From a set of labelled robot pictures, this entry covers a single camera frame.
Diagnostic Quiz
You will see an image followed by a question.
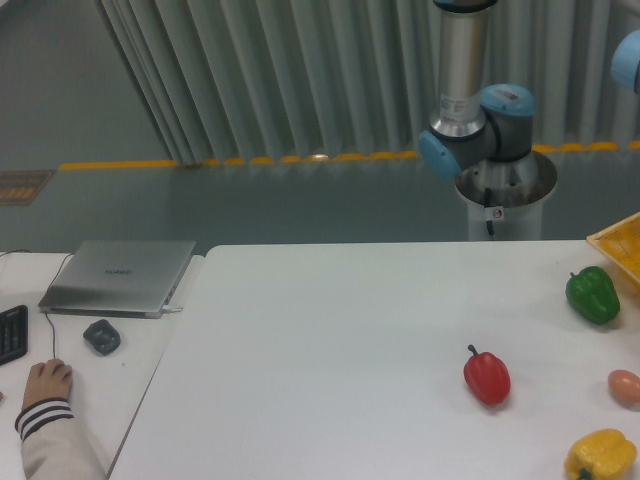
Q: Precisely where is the person's right hand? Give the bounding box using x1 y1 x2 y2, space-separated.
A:
21 358 73 411

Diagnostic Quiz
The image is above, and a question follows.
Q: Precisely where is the green bell pepper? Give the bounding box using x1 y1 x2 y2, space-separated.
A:
565 266 620 325

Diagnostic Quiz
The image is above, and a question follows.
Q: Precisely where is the cream striped sleeve forearm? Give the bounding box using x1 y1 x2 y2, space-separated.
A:
15 397 107 480

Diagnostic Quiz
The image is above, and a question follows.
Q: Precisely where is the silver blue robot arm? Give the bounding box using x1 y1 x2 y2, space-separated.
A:
418 1 639 178

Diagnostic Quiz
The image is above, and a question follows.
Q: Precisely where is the yellow plastic basket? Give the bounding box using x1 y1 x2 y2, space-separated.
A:
586 213 639 289

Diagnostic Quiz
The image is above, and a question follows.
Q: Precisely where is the black keyboard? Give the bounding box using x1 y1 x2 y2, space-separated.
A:
0 305 29 365

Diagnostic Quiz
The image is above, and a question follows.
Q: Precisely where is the small black holder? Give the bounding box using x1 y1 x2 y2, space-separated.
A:
83 319 121 356

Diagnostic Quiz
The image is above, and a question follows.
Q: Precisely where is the silver closed laptop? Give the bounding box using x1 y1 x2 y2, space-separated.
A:
39 240 196 318

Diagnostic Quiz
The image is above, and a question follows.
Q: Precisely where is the white usb adapter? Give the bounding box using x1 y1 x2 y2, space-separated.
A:
162 305 183 314

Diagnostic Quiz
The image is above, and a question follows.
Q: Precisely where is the red bell pepper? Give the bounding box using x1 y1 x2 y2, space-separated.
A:
463 344 511 407

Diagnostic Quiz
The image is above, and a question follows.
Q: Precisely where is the yellow bell pepper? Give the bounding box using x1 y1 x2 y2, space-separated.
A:
564 429 637 480

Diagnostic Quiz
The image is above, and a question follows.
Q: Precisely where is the brown egg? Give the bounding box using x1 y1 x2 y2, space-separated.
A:
607 370 640 405

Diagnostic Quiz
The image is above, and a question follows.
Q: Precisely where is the black mouse cable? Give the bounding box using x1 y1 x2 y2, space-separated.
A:
43 310 57 361

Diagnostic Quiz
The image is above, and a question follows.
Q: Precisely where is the thin black laptop cable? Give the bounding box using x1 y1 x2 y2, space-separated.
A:
0 249 76 296

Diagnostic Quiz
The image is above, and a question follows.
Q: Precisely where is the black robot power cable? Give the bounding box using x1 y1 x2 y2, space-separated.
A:
482 187 496 241

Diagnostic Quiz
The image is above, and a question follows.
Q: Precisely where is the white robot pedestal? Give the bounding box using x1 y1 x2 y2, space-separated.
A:
455 151 558 241

